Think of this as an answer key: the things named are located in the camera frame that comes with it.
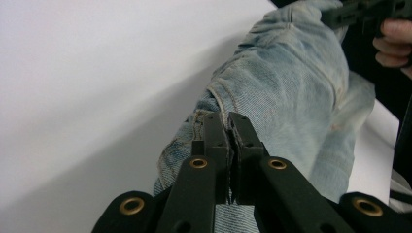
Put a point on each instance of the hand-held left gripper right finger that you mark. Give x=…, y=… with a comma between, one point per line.
x=244, y=142

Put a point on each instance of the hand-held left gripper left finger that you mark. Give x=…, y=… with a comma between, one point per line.
x=215, y=139

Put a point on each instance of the light blue denim skirt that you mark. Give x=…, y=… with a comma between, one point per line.
x=285, y=97

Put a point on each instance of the white board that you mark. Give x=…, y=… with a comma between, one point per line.
x=81, y=81

